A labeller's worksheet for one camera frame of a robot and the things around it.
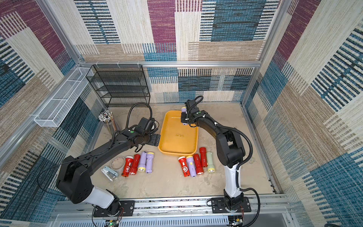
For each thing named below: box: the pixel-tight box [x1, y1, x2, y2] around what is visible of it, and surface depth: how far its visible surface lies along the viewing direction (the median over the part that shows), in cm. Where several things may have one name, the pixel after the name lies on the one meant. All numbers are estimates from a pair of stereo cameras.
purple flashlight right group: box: [186, 155, 197, 178], surface depth 87 cm
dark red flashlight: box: [199, 147, 208, 168], surface depth 91 cm
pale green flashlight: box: [206, 151, 216, 173], surface depth 88 cm
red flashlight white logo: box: [178, 156, 191, 178], surface depth 87 cm
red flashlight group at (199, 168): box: [193, 153, 204, 175], surface depth 86 cm
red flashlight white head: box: [121, 155, 134, 177], surface depth 87 cm
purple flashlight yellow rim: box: [138, 150, 148, 173], surface depth 88 cm
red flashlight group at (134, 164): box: [129, 154, 141, 175], surface depth 88 cm
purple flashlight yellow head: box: [145, 152, 155, 174], surface depth 89 cm
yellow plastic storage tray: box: [157, 110, 199, 157], surface depth 99 cm
